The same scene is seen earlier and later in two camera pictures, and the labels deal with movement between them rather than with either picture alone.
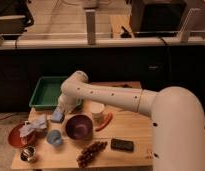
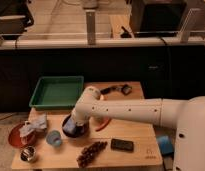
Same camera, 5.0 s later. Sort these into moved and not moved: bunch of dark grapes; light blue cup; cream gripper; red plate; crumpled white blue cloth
Moved: cream gripper
Not moved: red plate; crumpled white blue cloth; bunch of dark grapes; light blue cup
